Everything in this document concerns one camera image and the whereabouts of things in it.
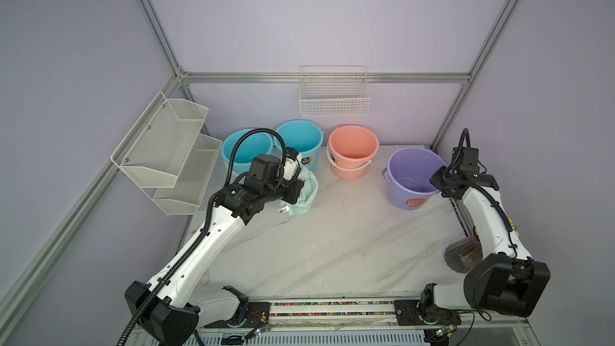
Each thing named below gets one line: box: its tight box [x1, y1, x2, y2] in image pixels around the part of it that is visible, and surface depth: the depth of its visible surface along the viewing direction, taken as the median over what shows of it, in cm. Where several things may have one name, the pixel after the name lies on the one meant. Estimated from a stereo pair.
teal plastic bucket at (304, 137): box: [273, 119, 325, 172], surface depth 106 cm
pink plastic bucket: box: [325, 124, 380, 182], surface depth 102 cm
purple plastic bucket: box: [381, 146, 447, 211], surface depth 87 cm
